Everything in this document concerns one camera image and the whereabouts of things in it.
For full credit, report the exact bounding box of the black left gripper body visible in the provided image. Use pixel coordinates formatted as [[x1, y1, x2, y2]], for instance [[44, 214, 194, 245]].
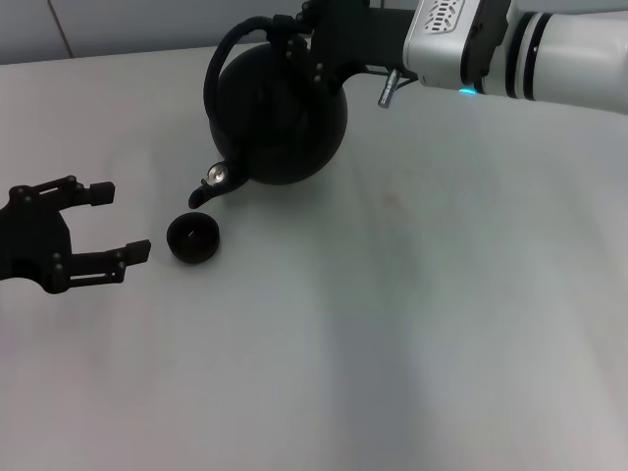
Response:
[[0, 184, 75, 295]]

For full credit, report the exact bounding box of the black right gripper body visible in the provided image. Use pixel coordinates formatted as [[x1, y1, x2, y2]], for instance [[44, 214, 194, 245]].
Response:
[[306, 0, 418, 92]]

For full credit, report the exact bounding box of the small black teacup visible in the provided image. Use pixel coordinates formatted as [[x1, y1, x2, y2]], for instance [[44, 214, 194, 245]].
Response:
[[166, 211, 221, 265]]

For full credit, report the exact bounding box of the black round teapot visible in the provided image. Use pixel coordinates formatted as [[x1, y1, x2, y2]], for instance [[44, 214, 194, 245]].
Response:
[[188, 16, 349, 211]]

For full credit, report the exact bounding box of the right gripper cable with plug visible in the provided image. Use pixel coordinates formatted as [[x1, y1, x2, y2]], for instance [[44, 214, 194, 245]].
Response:
[[376, 68, 419, 108]]

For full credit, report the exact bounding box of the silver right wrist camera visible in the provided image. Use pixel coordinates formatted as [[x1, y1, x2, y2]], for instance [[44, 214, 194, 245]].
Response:
[[401, 0, 511, 92]]

